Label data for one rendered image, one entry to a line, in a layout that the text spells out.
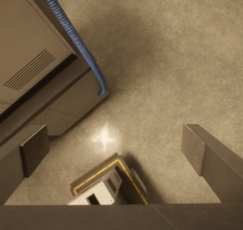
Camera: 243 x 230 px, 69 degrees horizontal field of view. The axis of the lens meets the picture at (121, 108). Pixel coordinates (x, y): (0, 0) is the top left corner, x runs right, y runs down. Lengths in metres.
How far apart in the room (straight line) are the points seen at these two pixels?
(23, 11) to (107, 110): 1.14
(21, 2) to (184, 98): 1.36
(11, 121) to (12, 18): 0.57
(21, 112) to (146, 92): 1.03
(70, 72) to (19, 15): 0.39
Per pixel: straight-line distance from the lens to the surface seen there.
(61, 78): 0.99
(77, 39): 0.77
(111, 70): 1.72
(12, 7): 0.67
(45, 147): 0.17
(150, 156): 1.60
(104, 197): 0.95
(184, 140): 0.17
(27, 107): 1.04
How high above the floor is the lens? 1.59
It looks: 79 degrees down
